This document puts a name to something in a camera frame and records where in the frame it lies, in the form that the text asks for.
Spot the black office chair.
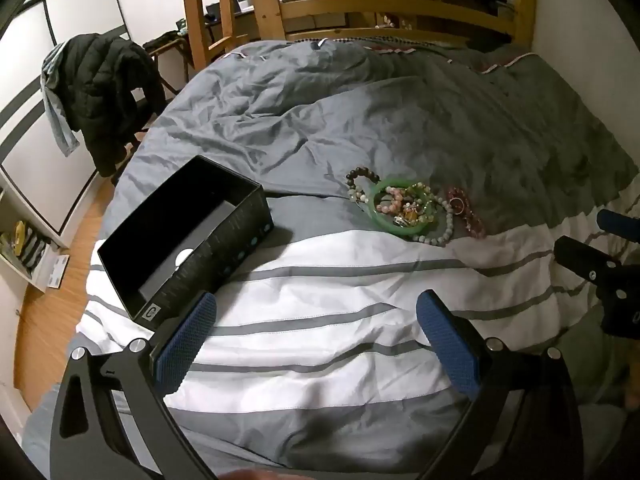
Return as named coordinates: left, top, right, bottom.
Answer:
left=110, top=92, right=168, bottom=186

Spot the white shelf unit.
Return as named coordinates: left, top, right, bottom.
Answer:
left=0, top=180, right=71, bottom=292

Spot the pink bead bracelet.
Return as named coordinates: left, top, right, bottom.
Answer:
left=377, top=187, right=416, bottom=213

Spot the black puffer jacket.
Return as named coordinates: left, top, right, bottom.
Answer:
left=52, top=34, right=168, bottom=178

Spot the yellow shelf item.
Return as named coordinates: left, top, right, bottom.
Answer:
left=0, top=220, right=26, bottom=257

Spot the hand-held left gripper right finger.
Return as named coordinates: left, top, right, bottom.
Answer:
left=416, top=289, right=586, bottom=480

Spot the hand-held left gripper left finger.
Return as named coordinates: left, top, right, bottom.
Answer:
left=50, top=291, right=218, bottom=480

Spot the white bathroom scale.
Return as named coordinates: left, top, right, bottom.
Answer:
left=47, top=255, right=71, bottom=290

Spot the brown bead bracelet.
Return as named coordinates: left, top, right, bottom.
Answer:
left=346, top=166, right=382, bottom=207

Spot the striped bag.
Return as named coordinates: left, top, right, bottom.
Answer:
left=20, top=225, right=53, bottom=278

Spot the maroon bead bracelet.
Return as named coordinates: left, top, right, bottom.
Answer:
left=447, top=186, right=487, bottom=237

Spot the plaid bed sheet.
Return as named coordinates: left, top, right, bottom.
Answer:
left=290, top=35, right=531, bottom=71

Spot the wooden desk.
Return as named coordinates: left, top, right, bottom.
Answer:
left=204, top=4, right=262, bottom=45

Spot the wooden bed frame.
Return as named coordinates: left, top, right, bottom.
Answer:
left=181, top=0, right=538, bottom=68

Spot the green jade bangle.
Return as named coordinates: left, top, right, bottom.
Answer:
left=369, top=178, right=441, bottom=237

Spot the pale bead bracelet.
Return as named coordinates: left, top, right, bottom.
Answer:
left=412, top=195, right=455, bottom=247

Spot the light blue garment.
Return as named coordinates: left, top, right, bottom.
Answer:
left=41, top=42, right=81, bottom=156

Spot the white wardrobe with black stripes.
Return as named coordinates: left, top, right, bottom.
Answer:
left=0, top=0, right=133, bottom=236

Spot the grey striped duvet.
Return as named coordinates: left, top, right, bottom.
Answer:
left=22, top=40, right=640, bottom=480

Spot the black rectangular box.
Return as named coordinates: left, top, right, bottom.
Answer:
left=96, top=155, right=275, bottom=322

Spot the gold charm bracelet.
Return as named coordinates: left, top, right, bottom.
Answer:
left=394, top=185, right=432, bottom=227

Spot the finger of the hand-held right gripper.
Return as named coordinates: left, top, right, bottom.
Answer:
left=597, top=209, right=640, bottom=235
left=554, top=236, right=626, bottom=286

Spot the dark folding table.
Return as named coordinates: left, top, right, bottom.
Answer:
left=144, top=32, right=193, bottom=96

